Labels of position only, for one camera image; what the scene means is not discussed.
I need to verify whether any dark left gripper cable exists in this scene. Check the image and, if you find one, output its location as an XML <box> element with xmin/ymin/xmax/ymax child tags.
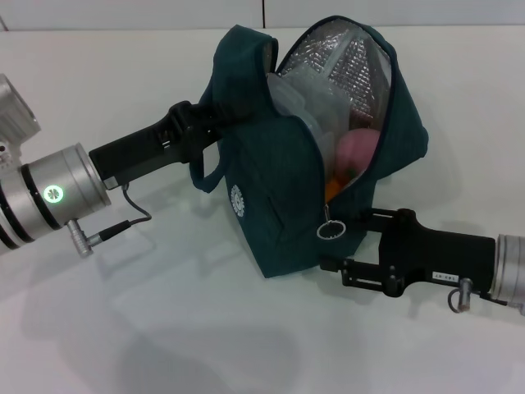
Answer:
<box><xmin>67</xmin><ymin>185</ymin><xmax>153</xmax><ymax>258</ymax></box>

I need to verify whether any clear blue-rimmed food container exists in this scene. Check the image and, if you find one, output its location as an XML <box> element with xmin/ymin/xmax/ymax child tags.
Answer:
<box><xmin>266</xmin><ymin>72</ymin><xmax>352</xmax><ymax>159</ymax></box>

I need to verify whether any dark right gripper cable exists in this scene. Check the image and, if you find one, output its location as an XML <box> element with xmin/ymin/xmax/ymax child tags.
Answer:
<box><xmin>445</xmin><ymin>277</ymin><xmax>482</xmax><ymax>314</ymax></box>

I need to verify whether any pink peach toy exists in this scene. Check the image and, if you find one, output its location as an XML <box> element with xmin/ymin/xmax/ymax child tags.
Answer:
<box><xmin>335</xmin><ymin>128</ymin><xmax>381</xmax><ymax>176</ymax></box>

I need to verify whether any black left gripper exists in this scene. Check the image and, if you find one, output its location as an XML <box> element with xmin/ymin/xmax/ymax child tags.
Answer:
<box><xmin>89</xmin><ymin>101</ymin><xmax>248</xmax><ymax>190</ymax></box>

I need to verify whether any yellow banana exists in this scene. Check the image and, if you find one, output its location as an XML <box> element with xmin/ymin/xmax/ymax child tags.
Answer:
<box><xmin>323</xmin><ymin>175</ymin><xmax>346</xmax><ymax>204</ymax></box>

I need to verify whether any dark gripper cable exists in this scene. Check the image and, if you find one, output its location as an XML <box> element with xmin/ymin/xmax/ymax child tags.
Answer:
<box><xmin>67</xmin><ymin>185</ymin><xmax>153</xmax><ymax>258</ymax></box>
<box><xmin>445</xmin><ymin>277</ymin><xmax>482</xmax><ymax>314</ymax></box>

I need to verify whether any dark teal insulated lunch bag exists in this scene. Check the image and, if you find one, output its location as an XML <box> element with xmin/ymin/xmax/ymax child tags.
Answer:
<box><xmin>190</xmin><ymin>16</ymin><xmax>431</xmax><ymax>279</ymax></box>

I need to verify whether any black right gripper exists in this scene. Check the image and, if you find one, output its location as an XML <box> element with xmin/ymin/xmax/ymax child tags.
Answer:
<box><xmin>319</xmin><ymin>207</ymin><xmax>497</xmax><ymax>297</ymax></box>

